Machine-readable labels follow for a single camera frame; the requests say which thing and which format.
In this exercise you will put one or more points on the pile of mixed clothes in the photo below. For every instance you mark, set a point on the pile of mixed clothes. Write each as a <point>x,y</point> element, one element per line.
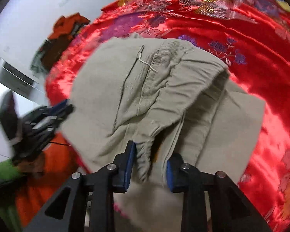
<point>64,32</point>

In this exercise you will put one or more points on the beige pants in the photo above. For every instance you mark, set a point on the beige pants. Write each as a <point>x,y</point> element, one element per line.
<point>167,96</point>

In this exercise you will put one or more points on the left hand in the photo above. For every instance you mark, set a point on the left hand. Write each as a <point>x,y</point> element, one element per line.
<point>34,168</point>

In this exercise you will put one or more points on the red floral satin bedspread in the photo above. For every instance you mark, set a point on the red floral satin bedspread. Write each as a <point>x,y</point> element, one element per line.
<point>251,36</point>

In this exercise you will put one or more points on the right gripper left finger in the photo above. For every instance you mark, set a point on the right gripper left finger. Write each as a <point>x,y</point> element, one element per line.
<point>66,209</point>

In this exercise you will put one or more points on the green sleeved left forearm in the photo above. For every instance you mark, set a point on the green sleeved left forearm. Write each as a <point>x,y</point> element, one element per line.
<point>8,172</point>

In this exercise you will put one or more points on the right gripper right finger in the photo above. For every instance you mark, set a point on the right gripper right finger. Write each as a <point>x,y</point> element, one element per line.
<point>211,199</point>

